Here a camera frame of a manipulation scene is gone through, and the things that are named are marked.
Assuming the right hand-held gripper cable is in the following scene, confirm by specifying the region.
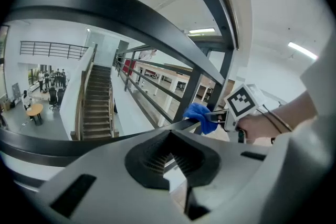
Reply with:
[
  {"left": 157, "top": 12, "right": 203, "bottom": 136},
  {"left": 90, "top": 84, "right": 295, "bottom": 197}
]
[{"left": 256, "top": 103, "right": 293, "bottom": 145}]

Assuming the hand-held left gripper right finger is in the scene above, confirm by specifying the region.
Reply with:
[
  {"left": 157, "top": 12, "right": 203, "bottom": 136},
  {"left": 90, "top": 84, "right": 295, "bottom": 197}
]
[{"left": 172, "top": 130, "right": 291, "bottom": 224}]

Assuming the blue cloth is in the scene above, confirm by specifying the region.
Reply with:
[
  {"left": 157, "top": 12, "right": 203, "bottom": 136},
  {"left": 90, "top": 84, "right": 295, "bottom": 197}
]
[{"left": 183, "top": 102, "right": 219, "bottom": 135}]

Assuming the person's right forearm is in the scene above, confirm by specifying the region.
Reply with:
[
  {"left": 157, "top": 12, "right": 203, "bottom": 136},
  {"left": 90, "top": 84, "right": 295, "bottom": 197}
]
[{"left": 270, "top": 88, "right": 320, "bottom": 140}]

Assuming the black office chair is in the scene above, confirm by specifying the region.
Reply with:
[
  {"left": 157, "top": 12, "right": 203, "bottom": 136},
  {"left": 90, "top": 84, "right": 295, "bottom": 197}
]
[
  {"left": 56, "top": 88, "right": 65, "bottom": 107},
  {"left": 48, "top": 86, "right": 58, "bottom": 111}
]

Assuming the black railing with wooden handrail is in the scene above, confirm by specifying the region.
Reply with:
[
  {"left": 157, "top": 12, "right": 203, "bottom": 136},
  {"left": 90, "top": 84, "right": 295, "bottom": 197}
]
[{"left": 112, "top": 46, "right": 226, "bottom": 129}]

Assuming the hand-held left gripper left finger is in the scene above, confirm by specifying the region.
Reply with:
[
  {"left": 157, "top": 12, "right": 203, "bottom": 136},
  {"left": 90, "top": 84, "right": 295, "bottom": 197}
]
[{"left": 34, "top": 130, "right": 191, "bottom": 224}]

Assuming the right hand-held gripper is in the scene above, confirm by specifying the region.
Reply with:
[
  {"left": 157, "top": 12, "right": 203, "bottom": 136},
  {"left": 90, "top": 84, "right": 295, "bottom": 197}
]
[{"left": 204, "top": 83, "right": 266, "bottom": 144}]

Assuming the person's right hand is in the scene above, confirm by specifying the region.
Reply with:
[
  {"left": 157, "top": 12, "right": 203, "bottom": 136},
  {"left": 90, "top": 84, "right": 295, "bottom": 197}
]
[{"left": 236, "top": 112, "right": 276, "bottom": 144}]

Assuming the round wooden table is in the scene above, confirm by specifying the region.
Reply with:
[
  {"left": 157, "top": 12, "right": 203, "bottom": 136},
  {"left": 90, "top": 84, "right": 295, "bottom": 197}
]
[{"left": 25, "top": 103, "right": 44, "bottom": 126}]

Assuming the red table cover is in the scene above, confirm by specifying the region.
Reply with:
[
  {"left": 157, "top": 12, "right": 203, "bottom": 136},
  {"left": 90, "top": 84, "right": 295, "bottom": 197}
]
[{"left": 122, "top": 58, "right": 139, "bottom": 79}]

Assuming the dark wooden staircase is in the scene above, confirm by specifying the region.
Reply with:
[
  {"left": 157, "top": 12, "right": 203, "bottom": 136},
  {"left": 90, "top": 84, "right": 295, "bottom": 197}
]
[{"left": 70, "top": 43, "right": 120, "bottom": 141}]

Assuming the ceiling tube light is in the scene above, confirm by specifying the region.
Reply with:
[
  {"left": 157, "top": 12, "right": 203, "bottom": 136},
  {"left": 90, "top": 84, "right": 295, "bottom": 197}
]
[
  {"left": 188, "top": 28, "right": 216, "bottom": 35},
  {"left": 288, "top": 41, "right": 318, "bottom": 60}
]

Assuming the grey leaning board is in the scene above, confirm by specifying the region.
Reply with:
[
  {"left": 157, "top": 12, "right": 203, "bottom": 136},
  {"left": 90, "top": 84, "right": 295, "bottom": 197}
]
[{"left": 12, "top": 82, "right": 22, "bottom": 99}]

